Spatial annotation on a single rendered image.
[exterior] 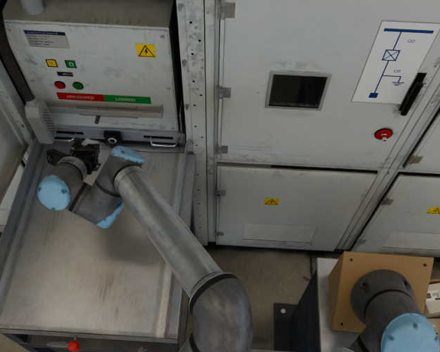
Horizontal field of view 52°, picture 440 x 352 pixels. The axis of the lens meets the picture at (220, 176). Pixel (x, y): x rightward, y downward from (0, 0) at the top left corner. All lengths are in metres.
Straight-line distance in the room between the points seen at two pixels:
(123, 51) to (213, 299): 0.85
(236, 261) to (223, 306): 1.56
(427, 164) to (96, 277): 1.23
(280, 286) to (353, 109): 1.18
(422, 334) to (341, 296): 0.30
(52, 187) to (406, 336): 0.98
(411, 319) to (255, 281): 1.22
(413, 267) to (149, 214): 0.84
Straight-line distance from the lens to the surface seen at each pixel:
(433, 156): 1.80
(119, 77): 1.53
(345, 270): 1.48
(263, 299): 2.38
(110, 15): 1.43
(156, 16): 1.41
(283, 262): 2.46
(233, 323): 0.87
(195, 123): 1.58
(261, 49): 1.31
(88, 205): 1.28
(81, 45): 1.47
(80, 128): 1.77
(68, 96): 1.66
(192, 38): 1.32
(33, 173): 1.79
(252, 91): 1.42
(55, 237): 1.64
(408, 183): 1.93
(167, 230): 1.02
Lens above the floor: 2.25
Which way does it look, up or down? 57 degrees down
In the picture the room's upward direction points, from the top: 2 degrees clockwise
